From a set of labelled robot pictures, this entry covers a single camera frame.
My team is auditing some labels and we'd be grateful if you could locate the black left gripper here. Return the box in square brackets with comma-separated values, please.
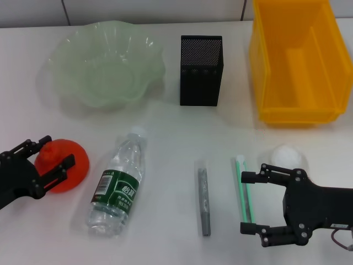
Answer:
[0, 135, 76, 210]

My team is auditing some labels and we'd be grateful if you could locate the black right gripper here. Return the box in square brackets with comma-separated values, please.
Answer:
[240, 163, 353, 248]

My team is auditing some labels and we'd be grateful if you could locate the green utility knife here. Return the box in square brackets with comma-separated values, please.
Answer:
[234, 153, 256, 224]

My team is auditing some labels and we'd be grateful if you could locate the orange toy fruit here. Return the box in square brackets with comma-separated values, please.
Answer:
[34, 139, 90, 194]

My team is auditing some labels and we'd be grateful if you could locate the white paper ball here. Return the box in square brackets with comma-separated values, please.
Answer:
[269, 145, 303, 169]

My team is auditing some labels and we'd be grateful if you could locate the grey pen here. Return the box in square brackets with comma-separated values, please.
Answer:
[196, 158, 212, 237]

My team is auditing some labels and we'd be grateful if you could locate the clear green-label water bottle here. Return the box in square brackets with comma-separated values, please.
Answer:
[87, 126, 149, 238]

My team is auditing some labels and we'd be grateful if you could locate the translucent green fruit plate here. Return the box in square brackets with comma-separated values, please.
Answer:
[42, 22, 166, 110]

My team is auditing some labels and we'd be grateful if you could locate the black mesh pen holder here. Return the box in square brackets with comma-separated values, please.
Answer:
[179, 35, 224, 107]

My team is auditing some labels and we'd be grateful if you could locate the yellow plastic bin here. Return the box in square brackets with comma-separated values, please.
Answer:
[249, 0, 347, 128]

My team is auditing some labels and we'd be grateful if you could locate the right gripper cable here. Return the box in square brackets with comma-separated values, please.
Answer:
[330, 226, 353, 251]

